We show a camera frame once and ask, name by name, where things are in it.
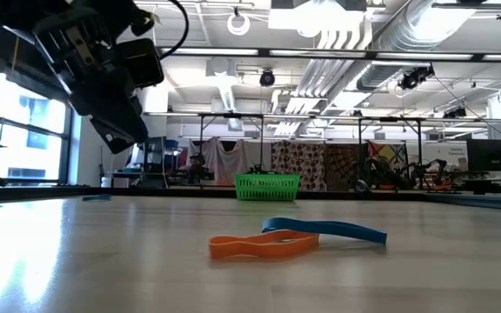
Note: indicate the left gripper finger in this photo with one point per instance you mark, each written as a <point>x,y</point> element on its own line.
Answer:
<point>107,102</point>
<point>120,137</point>

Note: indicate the blue rubber band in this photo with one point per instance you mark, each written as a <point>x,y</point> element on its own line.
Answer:
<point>324,227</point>
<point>96,197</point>

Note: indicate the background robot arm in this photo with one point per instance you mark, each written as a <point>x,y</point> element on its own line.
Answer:
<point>433,167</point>

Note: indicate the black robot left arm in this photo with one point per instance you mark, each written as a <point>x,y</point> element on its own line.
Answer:
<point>24,11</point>

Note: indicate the orange rubber band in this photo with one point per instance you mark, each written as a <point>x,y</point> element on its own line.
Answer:
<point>259,248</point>

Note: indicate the monitor on stand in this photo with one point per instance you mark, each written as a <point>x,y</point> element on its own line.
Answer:
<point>155,152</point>

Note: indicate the person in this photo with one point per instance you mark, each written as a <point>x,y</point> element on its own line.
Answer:
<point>197,167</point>

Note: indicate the large window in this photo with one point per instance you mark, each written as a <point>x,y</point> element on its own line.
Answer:
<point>28,139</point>

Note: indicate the white hanging sheet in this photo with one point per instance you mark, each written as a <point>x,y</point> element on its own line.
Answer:
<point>229,158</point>

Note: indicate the ceiling light strip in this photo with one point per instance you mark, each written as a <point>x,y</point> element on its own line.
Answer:
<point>424,56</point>
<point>218,51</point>

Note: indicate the green plastic basket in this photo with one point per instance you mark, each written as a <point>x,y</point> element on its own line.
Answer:
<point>267,187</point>

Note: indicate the brown dotted cloth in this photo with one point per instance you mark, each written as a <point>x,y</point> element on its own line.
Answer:
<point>298,158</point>

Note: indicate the dark patterned cloth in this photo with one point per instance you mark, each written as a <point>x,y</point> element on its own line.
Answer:
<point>342,163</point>

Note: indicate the black ceiling spotlight cluster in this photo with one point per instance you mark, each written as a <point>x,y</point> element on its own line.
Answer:
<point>455,113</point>
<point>416,78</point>

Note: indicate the black flat monitor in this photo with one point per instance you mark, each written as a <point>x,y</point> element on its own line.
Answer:
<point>492,155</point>

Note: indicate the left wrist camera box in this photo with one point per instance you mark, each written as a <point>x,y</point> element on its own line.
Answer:
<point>142,63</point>

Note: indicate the black aluminium table frame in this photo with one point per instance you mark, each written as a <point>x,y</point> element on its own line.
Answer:
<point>181,191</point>

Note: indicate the black hanging camera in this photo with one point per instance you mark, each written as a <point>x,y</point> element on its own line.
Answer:
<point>267,78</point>

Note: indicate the silver air duct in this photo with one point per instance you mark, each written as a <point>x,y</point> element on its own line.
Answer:
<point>407,30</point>

